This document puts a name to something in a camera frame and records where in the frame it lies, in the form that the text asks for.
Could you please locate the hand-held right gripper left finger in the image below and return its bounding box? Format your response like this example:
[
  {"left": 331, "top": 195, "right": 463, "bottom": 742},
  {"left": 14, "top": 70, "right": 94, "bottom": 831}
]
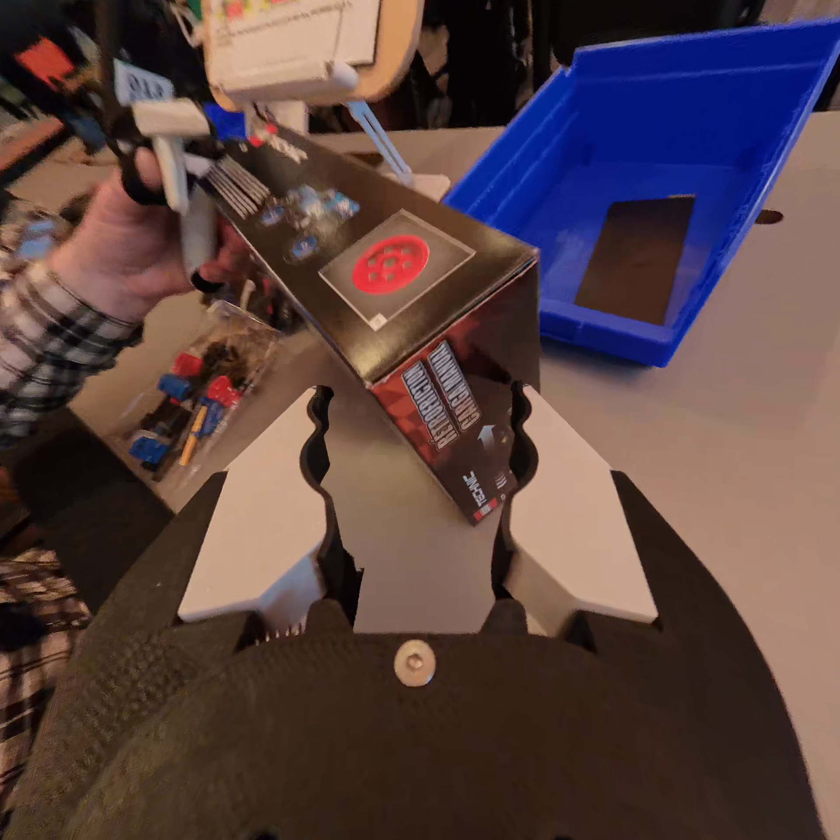
[{"left": 176, "top": 385, "right": 365, "bottom": 634}]

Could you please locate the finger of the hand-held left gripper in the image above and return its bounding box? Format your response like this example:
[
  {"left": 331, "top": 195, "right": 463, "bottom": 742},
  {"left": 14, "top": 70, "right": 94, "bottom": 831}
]
[{"left": 130, "top": 98, "right": 212, "bottom": 140}]

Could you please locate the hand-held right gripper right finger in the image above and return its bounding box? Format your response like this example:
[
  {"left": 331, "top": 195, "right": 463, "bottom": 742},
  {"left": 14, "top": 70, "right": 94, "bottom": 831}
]
[{"left": 491, "top": 381, "right": 660, "bottom": 636}]

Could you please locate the clear bag of toy pieces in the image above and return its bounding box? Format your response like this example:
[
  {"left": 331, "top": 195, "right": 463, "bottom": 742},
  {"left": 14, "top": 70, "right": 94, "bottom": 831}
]
[{"left": 107, "top": 301, "right": 284, "bottom": 494}]

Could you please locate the dark toy truck box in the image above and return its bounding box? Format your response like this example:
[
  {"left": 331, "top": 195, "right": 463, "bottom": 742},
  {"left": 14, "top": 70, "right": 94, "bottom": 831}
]
[{"left": 197, "top": 121, "right": 543, "bottom": 527}]

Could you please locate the grey desk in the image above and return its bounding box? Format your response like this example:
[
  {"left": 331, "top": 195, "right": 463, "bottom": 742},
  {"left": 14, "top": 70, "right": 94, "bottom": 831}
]
[{"left": 0, "top": 108, "right": 840, "bottom": 840}]

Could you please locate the person's left hand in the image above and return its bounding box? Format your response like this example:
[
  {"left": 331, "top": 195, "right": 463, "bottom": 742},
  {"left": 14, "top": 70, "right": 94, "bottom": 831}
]
[{"left": 48, "top": 146, "right": 256, "bottom": 324}]

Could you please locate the white sign stand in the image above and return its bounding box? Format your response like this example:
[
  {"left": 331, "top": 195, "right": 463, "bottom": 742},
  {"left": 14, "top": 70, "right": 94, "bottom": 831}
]
[{"left": 209, "top": 58, "right": 455, "bottom": 199}]

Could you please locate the printed instruction sheet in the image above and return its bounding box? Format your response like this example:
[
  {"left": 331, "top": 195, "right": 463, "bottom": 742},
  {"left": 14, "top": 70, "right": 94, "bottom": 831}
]
[{"left": 209, "top": 0, "right": 383, "bottom": 68}]

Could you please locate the black dotted mat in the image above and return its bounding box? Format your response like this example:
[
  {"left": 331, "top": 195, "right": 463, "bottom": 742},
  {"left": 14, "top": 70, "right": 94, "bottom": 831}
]
[{"left": 0, "top": 420, "right": 175, "bottom": 611}]

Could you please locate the person's plaid clothing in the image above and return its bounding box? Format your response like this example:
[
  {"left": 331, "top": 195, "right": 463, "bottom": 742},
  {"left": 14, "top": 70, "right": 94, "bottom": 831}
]
[{"left": 0, "top": 545, "right": 94, "bottom": 795}]

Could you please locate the black flat sheet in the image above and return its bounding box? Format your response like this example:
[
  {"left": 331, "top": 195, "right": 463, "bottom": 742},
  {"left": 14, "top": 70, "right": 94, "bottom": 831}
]
[{"left": 573, "top": 192, "right": 698, "bottom": 330}]

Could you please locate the blue storage bin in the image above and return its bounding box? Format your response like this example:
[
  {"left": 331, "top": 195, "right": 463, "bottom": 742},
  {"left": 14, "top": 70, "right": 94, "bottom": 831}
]
[{"left": 441, "top": 18, "right": 840, "bottom": 370}]

